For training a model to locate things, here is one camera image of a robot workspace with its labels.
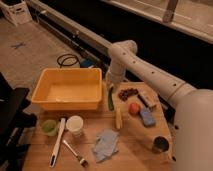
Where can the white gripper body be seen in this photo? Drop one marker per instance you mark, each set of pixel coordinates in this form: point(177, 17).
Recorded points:
point(113, 79)

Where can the green pepper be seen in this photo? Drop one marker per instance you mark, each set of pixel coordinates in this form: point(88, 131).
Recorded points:
point(110, 99)

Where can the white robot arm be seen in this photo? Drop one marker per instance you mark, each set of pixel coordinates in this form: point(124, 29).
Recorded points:
point(193, 143)

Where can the white paper cup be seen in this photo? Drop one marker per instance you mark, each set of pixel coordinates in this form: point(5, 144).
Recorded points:
point(75, 125)

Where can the green plastic cup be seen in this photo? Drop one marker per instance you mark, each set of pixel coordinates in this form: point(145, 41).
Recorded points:
point(50, 127)

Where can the metal cup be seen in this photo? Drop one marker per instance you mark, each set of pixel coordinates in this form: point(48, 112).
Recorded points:
point(160, 145)

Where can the bunch of dark grapes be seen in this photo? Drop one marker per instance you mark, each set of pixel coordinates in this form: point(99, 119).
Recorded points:
point(126, 93)

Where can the blue object on floor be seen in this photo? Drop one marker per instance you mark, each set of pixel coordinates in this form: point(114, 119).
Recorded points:
point(86, 64)

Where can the yellow banana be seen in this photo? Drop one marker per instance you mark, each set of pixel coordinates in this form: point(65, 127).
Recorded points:
point(118, 118)

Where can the red peach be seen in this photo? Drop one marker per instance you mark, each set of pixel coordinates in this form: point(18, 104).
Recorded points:
point(134, 108)

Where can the blue sponge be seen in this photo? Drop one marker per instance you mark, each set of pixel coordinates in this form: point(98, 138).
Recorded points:
point(147, 118)

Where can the yellow plastic bin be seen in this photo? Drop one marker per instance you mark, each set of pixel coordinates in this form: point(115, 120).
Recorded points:
point(69, 89)

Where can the blue crumpled cloth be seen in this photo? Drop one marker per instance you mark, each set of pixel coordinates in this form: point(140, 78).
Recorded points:
point(105, 145)

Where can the black equipment stand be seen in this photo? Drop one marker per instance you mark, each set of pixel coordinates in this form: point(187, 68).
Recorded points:
point(13, 120)

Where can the white cardboard box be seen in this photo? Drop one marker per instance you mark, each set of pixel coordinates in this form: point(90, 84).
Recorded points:
point(17, 14)

